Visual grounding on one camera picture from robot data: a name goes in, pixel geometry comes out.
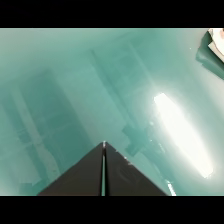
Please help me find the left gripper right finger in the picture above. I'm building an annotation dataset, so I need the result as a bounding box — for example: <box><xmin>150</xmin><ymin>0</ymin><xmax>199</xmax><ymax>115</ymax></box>
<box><xmin>104</xmin><ymin>141</ymin><xmax>168</xmax><ymax>197</ymax></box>

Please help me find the white garment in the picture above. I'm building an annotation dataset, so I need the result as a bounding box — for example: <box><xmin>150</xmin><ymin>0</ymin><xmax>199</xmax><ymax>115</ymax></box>
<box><xmin>207</xmin><ymin>28</ymin><xmax>224</xmax><ymax>64</ymax></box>

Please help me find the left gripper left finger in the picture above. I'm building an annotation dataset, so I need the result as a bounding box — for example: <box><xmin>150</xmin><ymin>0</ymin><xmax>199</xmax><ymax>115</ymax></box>
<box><xmin>37</xmin><ymin>142</ymin><xmax>105</xmax><ymax>197</ymax></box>

